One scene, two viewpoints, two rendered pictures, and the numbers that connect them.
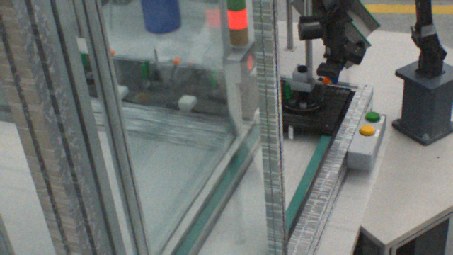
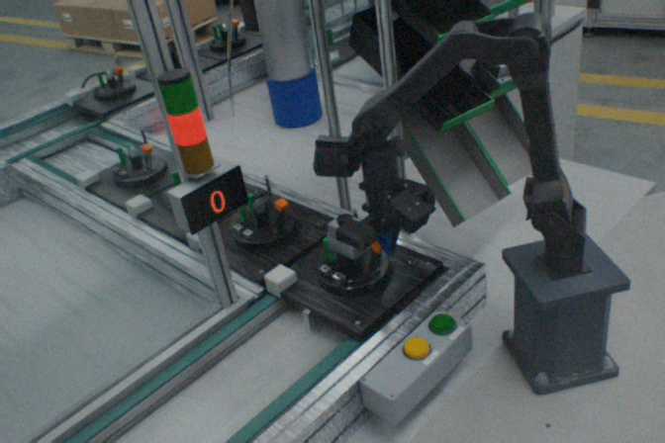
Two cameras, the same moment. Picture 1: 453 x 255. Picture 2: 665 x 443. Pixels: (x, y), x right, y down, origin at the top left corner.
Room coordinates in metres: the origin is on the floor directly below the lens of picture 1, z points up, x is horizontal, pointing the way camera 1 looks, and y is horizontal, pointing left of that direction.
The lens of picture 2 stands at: (0.79, -0.63, 1.75)
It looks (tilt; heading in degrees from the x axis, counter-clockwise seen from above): 33 degrees down; 24
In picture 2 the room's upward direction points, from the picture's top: 9 degrees counter-clockwise
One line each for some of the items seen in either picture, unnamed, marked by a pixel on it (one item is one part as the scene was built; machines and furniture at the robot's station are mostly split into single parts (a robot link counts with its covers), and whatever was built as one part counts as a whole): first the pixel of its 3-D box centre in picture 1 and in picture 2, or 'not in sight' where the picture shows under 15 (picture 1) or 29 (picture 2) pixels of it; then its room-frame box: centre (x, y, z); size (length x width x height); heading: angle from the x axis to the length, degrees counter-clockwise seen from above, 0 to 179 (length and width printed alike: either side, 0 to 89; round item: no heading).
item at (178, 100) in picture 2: not in sight; (178, 94); (1.61, -0.05, 1.38); 0.05 x 0.05 x 0.05
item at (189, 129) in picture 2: not in sight; (187, 124); (1.61, -0.05, 1.33); 0.05 x 0.05 x 0.05
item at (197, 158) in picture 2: not in sight; (195, 152); (1.61, -0.05, 1.28); 0.05 x 0.05 x 0.05
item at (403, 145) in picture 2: (335, 25); (378, 157); (1.69, -0.33, 1.24); 0.09 x 0.06 x 0.07; 91
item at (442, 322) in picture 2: (372, 117); (442, 324); (1.63, -0.43, 0.96); 0.04 x 0.04 x 0.02
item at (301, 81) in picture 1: (299, 77); (342, 231); (1.74, -0.23, 1.06); 0.08 x 0.04 x 0.07; 65
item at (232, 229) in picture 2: not in sight; (260, 215); (1.84, -0.01, 1.01); 0.24 x 0.24 x 0.13; 65
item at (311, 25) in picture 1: (320, 19); (350, 144); (1.69, -0.29, 1.27); 0.12 x 0.08 x 0.11; 91
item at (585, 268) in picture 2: (430, 62); (563, 248); (1.70, -0.61, 1.09); 0.07 x 0.07 x 0.06; 30
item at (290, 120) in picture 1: (303, 105); (353, 276); (1.73, -0.24, 0.96); 0.24 x 0.24 x 0.02; 65
